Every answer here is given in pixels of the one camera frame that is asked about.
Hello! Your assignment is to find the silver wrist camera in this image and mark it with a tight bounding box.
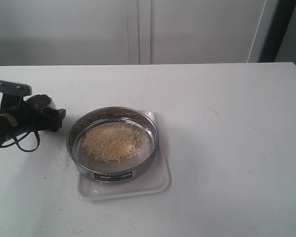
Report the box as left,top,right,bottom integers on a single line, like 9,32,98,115
0,80,32,97

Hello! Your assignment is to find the pile of tan sand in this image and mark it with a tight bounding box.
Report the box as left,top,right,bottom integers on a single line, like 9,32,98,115
81,122,153,163

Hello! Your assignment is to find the white plastic tray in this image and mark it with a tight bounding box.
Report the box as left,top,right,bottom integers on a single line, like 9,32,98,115
78,111,170,200

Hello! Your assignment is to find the white cabinet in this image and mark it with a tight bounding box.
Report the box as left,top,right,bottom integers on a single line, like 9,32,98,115
0,0,277,66

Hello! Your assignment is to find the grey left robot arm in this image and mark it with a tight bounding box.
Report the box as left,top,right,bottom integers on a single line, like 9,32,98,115
0,94,66,153

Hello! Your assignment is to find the stainless steel cup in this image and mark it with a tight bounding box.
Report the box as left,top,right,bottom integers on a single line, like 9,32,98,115
26,94,56,110

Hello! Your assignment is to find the round steel sieve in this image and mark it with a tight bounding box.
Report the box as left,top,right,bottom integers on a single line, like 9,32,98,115
66,107,159,183

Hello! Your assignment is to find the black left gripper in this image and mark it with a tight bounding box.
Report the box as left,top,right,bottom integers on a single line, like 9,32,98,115
0,94,66,132

